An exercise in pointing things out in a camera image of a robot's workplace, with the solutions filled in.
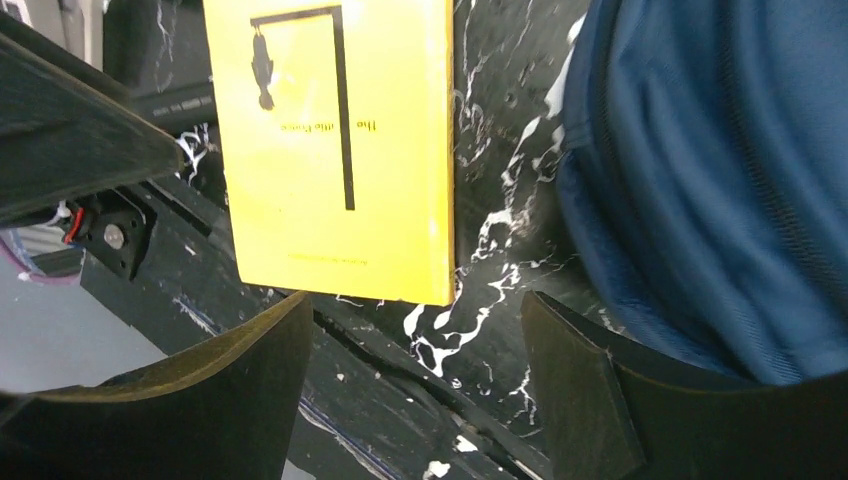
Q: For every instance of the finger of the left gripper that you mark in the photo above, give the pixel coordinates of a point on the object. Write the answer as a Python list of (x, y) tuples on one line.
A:
[(66, 129)]

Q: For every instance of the yellow book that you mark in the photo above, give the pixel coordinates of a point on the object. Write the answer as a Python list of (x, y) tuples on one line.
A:
[(336, 125)]

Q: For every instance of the navy blue student backpack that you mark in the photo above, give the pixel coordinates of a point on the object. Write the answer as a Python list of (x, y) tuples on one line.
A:
[(704, 179)]

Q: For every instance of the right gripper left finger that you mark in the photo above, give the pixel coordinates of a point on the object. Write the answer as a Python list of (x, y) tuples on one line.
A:
[(222, 409)]

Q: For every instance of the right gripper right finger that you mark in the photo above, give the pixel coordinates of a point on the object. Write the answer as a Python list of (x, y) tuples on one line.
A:
[(612, 408)]

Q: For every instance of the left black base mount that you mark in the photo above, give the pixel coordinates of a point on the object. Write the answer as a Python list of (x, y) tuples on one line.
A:
[(164, 232)]

